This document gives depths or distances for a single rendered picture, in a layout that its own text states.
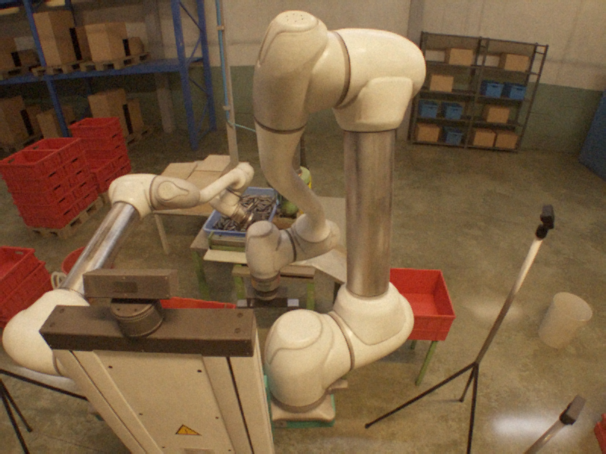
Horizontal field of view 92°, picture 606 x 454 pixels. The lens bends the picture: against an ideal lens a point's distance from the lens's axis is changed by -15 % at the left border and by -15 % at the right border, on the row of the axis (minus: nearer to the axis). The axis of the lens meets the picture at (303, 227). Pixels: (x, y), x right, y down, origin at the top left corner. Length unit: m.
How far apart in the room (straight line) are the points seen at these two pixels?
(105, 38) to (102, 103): 1.16
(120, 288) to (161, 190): 0.75
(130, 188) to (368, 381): 1.99
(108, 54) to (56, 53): 1.10
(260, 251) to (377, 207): 0.38
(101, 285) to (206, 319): 0.16
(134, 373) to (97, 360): 0.06
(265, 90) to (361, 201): 0.28
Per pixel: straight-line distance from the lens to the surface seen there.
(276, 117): 0.58
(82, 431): 2.74
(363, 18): 6.68
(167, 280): 0.48
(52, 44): 7.52
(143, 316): 0.51
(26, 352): 1.03
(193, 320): 0.54
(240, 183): 1.72
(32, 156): 4.85
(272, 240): 0.92
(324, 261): 1.91
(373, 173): 0.66
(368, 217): 0.69
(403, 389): 2.59
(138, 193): 1.28
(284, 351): 0.74
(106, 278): 0.52
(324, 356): 0.76
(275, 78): 0.55
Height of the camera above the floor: 2.17
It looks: 34 degrees down
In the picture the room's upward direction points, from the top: straight up
